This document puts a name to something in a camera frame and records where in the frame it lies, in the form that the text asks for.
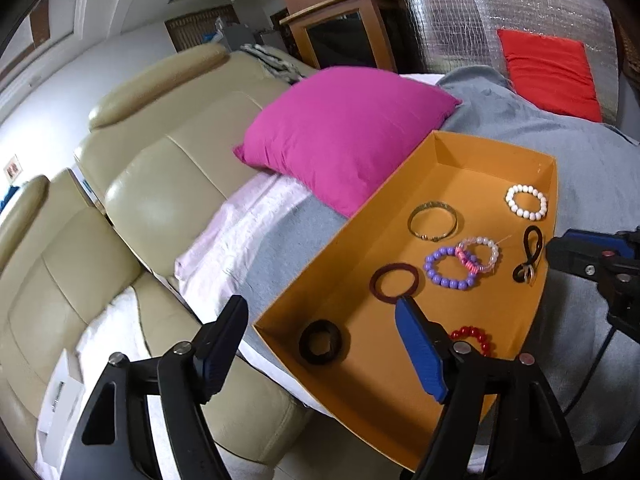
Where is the black hair tie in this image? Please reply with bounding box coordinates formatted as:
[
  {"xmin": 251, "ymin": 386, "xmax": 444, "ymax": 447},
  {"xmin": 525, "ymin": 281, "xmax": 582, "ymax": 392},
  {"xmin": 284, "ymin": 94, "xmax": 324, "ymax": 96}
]
[{"xmin": 512, "ymin": 224, "xmax": 545, "ymax": 285}]

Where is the white bead bracelet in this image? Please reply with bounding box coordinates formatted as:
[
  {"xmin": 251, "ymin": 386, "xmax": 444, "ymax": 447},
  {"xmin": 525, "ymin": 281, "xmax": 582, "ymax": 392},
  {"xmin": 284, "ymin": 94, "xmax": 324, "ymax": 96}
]
[{"xmin": 503, "ymin": 183, "xmax": 549, "ymax": 222}]

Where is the pink translucent bead bracelet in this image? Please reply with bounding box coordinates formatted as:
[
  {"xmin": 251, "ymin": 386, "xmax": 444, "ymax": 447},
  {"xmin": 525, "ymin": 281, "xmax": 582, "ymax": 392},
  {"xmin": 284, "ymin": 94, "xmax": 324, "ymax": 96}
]
[{"xmin": 453, "ymin": 235, "xmax": 501, "ymax": 276}]

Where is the purple bead bracelet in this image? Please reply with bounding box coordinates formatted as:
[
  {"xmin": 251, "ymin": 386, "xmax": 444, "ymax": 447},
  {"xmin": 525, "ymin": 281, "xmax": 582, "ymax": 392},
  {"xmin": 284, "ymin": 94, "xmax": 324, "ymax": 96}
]
[{"xmin": 423, "ymin": 245, "xmax": 484, "ymax": 292}]

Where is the red bead bracelet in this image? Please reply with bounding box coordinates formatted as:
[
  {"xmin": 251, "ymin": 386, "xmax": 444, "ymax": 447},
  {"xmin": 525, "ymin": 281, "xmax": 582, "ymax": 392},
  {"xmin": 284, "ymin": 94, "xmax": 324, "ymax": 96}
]
[{"xmin": 449, "ymin": 325, "xmax": 497, "ymax": 359}]

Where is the metal bangle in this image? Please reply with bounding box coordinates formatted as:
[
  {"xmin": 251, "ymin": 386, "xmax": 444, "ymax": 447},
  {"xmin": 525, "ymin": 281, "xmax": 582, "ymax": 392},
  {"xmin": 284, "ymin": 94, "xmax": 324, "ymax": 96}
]
[{"xmin": 407, "ymin": 200, "xmax": 459, "ymax": 242}]

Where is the maroon hair band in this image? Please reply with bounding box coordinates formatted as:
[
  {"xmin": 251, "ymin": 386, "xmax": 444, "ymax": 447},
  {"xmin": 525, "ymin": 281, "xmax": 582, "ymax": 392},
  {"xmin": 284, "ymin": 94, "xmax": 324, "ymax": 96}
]
[{"xmin": 369, "ymin": 262, "xmax": 421, "ymax": 304}]

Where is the orange cardboard box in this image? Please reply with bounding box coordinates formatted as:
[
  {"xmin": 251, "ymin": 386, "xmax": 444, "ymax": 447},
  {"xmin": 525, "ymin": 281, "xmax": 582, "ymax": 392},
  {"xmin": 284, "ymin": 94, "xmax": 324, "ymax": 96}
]
[{"xmin": 252, "ymin": 129, "xmax": 559, "ymax": 474}]

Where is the beige leather sofa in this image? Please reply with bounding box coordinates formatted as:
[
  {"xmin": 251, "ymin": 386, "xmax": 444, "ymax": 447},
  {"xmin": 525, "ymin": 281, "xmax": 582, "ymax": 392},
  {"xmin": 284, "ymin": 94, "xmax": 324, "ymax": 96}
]
[{"xmin": 1, "ymin": 46, "xmax": 288, "ymax": 463}]

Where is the red cushion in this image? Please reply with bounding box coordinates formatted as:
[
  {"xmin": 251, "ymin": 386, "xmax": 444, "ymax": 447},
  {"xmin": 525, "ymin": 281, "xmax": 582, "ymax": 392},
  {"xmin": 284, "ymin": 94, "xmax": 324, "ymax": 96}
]
[{"xmin": 497, "ymin": 28, "xmax": 602, "ymax": 122}]

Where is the magenta pillow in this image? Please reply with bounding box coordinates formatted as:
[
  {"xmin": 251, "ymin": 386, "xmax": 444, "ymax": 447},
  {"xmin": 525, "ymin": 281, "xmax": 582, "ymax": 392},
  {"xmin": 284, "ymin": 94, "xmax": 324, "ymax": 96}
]
[{"xmin": 233, "ymin": 66, "xmax": 461, "ymax": 218}]

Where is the silver foil insulation panel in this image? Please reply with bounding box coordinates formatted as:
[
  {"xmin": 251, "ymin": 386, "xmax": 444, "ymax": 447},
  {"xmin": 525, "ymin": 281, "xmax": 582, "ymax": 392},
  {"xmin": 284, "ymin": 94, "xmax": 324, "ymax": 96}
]
[{"xmin": 401, "ymin": 0, "xmax": 618, "ymax": 124}]

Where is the wooden cabinet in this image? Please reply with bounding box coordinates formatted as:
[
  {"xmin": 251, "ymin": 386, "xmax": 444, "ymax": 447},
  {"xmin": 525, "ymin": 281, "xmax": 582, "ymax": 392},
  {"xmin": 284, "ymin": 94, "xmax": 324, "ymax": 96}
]
[{"xmin": 281, "ymin": 0, "xmax": 421, "ymax": 74}]

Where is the striped cloth on sofa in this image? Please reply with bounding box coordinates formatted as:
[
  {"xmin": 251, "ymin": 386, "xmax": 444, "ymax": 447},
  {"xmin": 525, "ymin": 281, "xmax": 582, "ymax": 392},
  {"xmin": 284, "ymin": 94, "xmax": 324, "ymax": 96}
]
[{"xmin": 240, "ymin": 44, "xmax": 306, "ymax": 84}]

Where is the black cable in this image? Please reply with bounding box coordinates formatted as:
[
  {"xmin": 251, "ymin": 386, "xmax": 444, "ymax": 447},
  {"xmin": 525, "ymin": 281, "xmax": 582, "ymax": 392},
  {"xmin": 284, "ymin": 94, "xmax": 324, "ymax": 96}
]
[{"xmin": 562, "ymin": 326, "xmax": 616, "ymax": 416}]

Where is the black ring in box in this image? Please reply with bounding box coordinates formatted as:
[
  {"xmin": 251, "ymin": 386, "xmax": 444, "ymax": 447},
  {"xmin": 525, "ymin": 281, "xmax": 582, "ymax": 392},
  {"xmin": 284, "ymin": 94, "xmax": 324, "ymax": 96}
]
[{"xmin": 297, "ymin": 318, "xmax": 350, "ymax": 366}]

